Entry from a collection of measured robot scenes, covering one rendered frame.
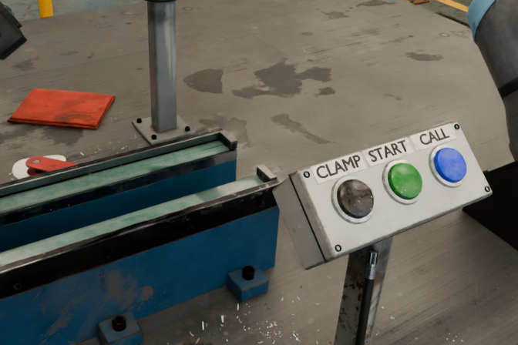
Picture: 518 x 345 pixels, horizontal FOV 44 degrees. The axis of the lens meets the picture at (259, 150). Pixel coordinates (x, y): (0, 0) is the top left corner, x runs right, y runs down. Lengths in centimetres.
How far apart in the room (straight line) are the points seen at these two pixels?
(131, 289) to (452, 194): 36
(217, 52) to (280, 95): 22
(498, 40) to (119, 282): 57
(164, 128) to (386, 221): 63
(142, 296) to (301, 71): 71
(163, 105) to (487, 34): 50
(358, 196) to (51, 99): 79
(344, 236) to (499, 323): 38
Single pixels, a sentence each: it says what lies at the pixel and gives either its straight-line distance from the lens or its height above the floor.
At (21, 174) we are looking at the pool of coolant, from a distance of 100.
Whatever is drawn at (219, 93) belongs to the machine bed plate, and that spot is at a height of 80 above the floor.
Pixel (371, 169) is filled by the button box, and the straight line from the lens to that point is 51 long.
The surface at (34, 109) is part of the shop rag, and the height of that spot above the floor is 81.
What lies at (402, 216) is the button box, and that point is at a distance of 51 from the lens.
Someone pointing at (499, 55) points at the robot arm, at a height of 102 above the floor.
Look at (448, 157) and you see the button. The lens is 55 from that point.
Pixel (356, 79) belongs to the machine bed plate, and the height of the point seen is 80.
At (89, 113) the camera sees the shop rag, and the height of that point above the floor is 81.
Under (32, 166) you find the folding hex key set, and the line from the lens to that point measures 98.
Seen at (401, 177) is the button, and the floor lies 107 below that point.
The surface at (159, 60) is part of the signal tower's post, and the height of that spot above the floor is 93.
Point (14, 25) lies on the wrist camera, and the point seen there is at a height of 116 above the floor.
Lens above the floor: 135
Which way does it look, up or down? 32 degrees down
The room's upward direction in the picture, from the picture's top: 4 degrees clockwise
